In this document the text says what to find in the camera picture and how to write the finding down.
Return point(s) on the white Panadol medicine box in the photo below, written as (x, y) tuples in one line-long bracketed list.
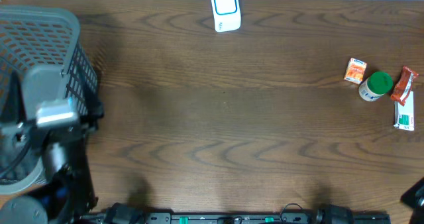
[(404, 117)]

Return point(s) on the grey plastic basket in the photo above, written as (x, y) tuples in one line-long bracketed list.
[(41, 60)]

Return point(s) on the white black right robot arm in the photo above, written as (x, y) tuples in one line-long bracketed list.
[(413, 198)]

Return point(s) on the red Top chocolate bar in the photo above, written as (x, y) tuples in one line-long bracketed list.
[(404, 85)]

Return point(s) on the orange snack packet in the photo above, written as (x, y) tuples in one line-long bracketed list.
[(355, 71)]

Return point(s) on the white barcode scanner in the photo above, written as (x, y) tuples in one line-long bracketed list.
[(226, 15)]

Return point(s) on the black mounting rail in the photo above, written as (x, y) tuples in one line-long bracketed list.
[(292, 213)]

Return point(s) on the small green white can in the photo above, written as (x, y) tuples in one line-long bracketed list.
[(377, 85)]

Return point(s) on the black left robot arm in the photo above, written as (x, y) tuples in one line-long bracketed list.
[(68, 192)]

